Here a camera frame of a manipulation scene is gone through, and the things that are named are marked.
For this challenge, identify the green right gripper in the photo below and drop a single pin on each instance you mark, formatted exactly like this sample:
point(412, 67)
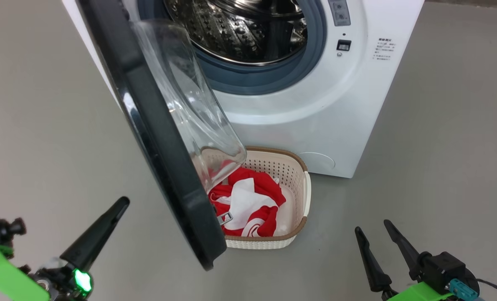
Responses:
point(419, 292)

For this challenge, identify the blue-grey door gasket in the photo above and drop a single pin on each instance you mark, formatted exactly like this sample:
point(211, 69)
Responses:
point(265, 79)

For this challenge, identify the black door latch socket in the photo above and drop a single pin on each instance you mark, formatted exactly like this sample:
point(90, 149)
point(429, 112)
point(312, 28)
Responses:
point(343, 45)

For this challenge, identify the round white filter cover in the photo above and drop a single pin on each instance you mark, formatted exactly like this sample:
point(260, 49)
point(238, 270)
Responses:
point(317, 161)

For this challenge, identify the steel washing machine drum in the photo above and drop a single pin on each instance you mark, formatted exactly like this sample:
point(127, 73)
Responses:
point(240, 33)

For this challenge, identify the cream perforated laundry basket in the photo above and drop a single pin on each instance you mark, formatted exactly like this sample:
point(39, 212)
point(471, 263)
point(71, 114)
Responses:
point(292, 175)

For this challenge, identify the red and white garment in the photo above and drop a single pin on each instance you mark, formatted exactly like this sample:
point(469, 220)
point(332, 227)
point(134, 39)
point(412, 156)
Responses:
point(244, 205)

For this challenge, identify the dark round washing machine door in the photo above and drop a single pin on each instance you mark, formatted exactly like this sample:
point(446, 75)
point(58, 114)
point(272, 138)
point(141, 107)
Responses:
point(156, 138)

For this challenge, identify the white washing machine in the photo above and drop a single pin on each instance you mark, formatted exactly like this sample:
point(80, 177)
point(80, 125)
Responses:
point(336, 117)

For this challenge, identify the printed text label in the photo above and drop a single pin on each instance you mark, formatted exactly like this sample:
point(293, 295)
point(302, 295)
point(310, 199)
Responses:
point(384, 49)

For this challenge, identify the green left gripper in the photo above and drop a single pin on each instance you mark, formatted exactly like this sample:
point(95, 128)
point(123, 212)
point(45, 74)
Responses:
point(6, 280)

